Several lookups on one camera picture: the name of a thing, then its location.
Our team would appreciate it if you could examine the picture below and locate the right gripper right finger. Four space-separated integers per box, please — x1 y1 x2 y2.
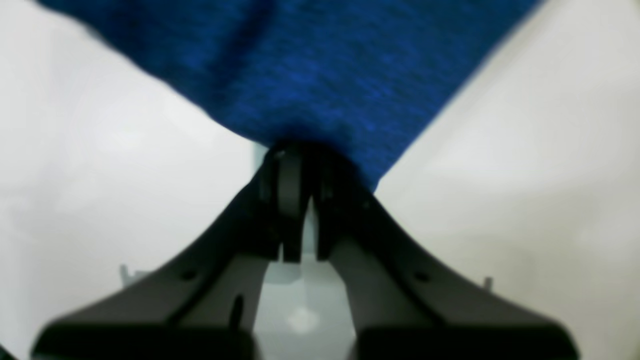
312 145 579 360

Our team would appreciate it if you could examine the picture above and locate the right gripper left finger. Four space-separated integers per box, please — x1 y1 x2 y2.
31 147 306 360

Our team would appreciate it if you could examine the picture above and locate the blue long-sleeve shirt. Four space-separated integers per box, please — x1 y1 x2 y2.
39 0 540 189

